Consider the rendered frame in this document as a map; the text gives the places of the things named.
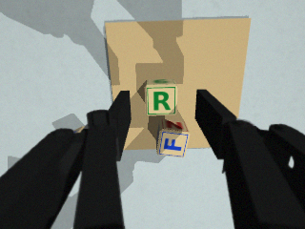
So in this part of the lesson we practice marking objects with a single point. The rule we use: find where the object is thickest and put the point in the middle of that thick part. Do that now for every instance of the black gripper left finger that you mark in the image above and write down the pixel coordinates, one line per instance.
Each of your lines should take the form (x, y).
(32, 192)

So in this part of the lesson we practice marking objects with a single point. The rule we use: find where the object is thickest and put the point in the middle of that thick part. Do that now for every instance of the tan flat mat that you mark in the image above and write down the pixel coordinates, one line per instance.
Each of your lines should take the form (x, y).
(197, 54)

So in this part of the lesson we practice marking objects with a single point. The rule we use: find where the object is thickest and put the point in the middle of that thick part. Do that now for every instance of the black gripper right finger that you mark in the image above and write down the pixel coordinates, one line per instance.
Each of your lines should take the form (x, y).
(261, 195)

